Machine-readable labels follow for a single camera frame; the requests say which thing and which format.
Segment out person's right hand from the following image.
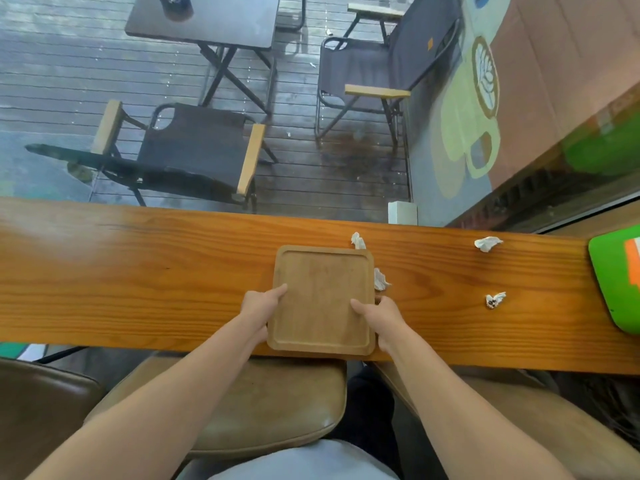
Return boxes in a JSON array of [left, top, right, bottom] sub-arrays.
[[350, 296, 412, 355]]

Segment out person's left hand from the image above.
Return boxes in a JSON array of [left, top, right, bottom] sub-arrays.
[[239, 283, 289, 344]]

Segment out square wooden tray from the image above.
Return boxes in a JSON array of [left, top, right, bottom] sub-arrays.
[[266, 245, 377, 357]]

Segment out person's left forearm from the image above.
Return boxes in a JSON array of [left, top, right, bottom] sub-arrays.
[[26, 315, 268, 480]]

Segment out person's right forearm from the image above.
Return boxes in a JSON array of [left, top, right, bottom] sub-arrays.
[[386, 331, 576, 480]]

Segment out person's black trousers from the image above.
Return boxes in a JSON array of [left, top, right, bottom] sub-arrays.
[[320, 362, 406, 480]]

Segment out small white box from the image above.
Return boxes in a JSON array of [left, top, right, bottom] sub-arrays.
[[388, 201, 418, 226]]

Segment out tan leather stool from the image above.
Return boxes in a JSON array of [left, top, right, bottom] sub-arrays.
[[372, 362, 640, 480], [83, 353, 348, 461]]

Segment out black folding chair wooden armrests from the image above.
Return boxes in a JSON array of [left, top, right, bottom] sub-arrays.
[[25, 99, 280, 213], [314, 0, 463, 145]]

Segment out person's grey shirt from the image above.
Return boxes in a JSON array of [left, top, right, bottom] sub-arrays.
[[176, 439, 401, 480]]

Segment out coffee cup window sticker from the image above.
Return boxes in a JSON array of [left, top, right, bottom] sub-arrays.
[[430, 36, 502, 200]]

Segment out green tray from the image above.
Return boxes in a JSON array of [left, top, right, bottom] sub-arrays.
[[588, 235, 640, 337]]

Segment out dark brown leather stool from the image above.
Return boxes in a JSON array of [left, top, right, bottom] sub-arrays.
[[0, 358, 106, 480]]

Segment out black folding table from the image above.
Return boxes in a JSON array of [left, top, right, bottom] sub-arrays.
[[124, 0, 282, 115]]

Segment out dark round object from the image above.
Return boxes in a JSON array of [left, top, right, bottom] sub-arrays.
[[157, 0, 195, 22]]

